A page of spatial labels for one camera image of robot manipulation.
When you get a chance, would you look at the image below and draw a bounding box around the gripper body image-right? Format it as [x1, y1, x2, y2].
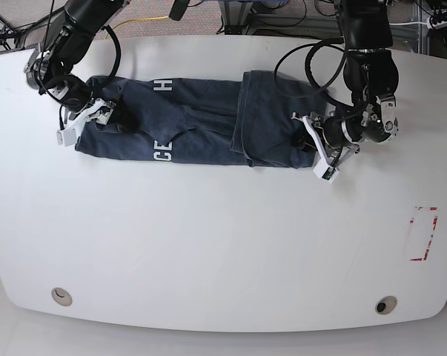
[322, 117, 351, 150]

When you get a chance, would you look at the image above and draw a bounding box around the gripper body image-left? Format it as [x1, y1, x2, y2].
[54, 79, 93, 113]

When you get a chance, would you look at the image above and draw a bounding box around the dark blue T-shirt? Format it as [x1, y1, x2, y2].
[75, 70, 327, 168]

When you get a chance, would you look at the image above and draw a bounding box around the black tripod stand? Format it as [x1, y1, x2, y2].
[0, 0, 68, 56]

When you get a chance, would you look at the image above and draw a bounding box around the red tape rectangle marking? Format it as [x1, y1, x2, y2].
[405, 207, 439, 262]

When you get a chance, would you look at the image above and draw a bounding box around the black cylinder on floor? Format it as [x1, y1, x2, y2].
[168, 0, 190, 22]

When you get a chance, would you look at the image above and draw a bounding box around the white power strip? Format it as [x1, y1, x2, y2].
[427, 9, 447, 30]

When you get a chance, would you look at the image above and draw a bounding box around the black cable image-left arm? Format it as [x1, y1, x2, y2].
[37, 0, 122, 127]

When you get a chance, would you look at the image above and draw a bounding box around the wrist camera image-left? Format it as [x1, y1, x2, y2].
[56, 128, 78, 147]

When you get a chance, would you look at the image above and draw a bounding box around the yellow cable on floor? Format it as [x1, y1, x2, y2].
[104, 16, 170, 40]

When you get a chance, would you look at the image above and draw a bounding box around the aluminium frame base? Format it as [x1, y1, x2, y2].
[218, 1, 255, 35]

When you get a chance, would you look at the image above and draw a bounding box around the right table cable grommet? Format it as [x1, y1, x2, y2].
[374, 296, 397, 315]

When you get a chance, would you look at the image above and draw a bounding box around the table cable grommet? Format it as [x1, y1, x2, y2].
[374, 296, 397, 315]
[51, 288, 73, 307]

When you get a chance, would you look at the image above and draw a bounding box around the left table cable grommet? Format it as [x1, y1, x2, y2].
[51, 288, 73, 307]

